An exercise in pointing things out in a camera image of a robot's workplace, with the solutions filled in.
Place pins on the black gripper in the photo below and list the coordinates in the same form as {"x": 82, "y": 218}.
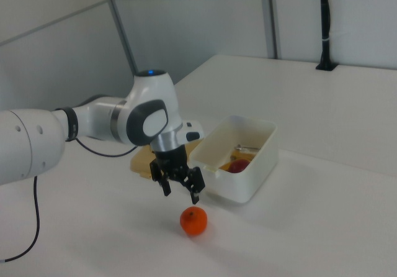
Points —
{"x": 172, "y": 160}

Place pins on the red toy apple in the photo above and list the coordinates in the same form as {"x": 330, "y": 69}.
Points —
{"x": 239, "y": 166}

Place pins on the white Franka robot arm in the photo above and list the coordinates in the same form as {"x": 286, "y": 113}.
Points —
{"x": 31, "y": 140}

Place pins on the beige container lid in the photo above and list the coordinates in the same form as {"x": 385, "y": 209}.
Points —
{"x": 141, "y": 162}

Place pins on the white plastic container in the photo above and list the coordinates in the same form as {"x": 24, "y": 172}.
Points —
{"x": 248, "y": 187}

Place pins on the orange toy mandarin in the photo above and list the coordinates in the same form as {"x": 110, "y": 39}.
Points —
{"x": 193, "y": 222}

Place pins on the yellow peeler with metal blade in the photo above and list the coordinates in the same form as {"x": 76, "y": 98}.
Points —
{"x": 246, "y": 148}

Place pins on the black pole stand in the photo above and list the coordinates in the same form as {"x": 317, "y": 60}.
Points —
{"x": 325, "y": 41}

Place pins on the grey partition post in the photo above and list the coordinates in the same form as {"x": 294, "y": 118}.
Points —
{"x": 119, "y": 25}
{"x": 269, "y": 16}

